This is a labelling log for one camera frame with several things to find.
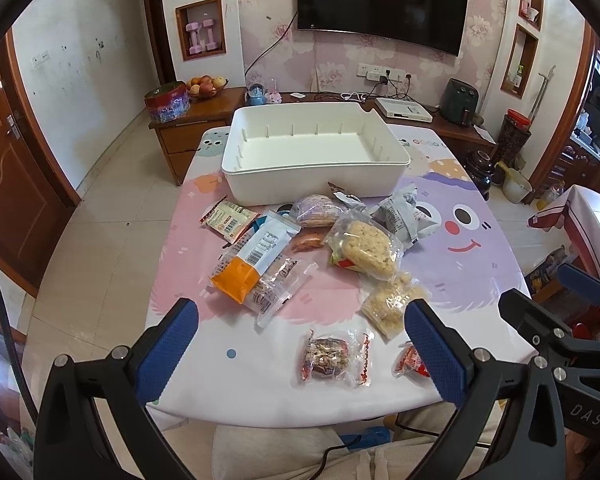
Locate red candy cake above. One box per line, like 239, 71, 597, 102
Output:
392, 341, 430, 382

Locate pale puffed snack bag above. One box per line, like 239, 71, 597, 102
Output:
361, 272, 431, 341

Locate nut cake clear wrapper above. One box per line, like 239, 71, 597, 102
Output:
299, 330, 374, 387

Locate rice cracker bag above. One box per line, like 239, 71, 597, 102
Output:
324, 210, 404, 281

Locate grey white snack bag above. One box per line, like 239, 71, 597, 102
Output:
367, 183, 441, 249

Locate small orange sausage snack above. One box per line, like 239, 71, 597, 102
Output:
290, 232, 326, 252

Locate brown small snack packet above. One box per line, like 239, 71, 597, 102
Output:
328, 182, 366, 211

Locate orange white snack bar packet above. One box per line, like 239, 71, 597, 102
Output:
211, 211, 301, 304

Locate red white sachet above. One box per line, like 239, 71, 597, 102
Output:
200, 197, 259, 244

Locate clear pastry packet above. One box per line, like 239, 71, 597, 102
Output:
244, 255, 318, 328

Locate white plastic jug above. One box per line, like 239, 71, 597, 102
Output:
496, 160, 533, 204

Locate dark ceramic pot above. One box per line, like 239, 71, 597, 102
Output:
463, 150, 494, 202

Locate cartoon printed tablecloth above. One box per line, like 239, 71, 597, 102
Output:
147, 126, 532, 428

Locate dark jar red lid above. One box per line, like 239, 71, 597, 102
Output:
494, 108, 531, 166

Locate dark green air fryer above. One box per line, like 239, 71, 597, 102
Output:
439, 78, 479, 127

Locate brown wooden door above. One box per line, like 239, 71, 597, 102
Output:
0, 32, 80, 297

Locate white set-top box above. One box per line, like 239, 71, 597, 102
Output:
375, 98, 434, 124

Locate white plastic storage bin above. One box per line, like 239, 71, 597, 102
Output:
221, 105, 412, 206

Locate wooden tv cabinet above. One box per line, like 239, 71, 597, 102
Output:
149, 88, 495, 183

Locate pink bunny figurine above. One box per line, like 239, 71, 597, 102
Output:
265, 78, 283, 104

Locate blue snow globe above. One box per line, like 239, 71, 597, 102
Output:
245, 84, 268, 106

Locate red round gift tin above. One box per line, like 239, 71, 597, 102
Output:
144, 81, 190, 124

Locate fruit bowl with apples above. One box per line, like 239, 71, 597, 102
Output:
185, 75, 228, 100

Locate pink dumbbell left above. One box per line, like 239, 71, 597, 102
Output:
185, 22, 204, 55

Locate pink dumbbell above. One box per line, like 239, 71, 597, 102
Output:
185, 22, 204, 55
202, 18, 219, 51

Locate pink dumbbell right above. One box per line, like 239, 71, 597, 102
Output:
202, 18, 219, 51

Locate white wall power strip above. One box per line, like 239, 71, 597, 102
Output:
356, 63, 412, 82

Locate wall mounted black television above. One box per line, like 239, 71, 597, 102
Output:
297, 0, 468, 56

